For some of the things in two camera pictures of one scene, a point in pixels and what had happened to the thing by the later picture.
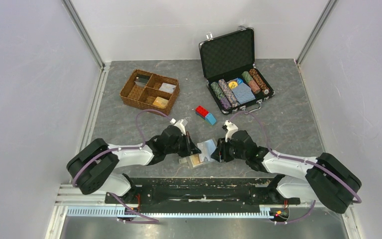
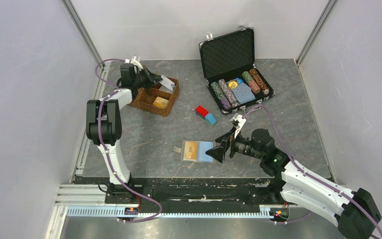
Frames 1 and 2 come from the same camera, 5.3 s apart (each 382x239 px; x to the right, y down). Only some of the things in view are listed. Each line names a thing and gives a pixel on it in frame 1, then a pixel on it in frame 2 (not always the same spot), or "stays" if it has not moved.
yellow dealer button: [233, 84] stays
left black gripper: [190, 148] → [153, 79]
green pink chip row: [252, 83] stays
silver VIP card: [207, 148] → [167, 82]
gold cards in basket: [160, 102] stays
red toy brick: [201, 111] stays
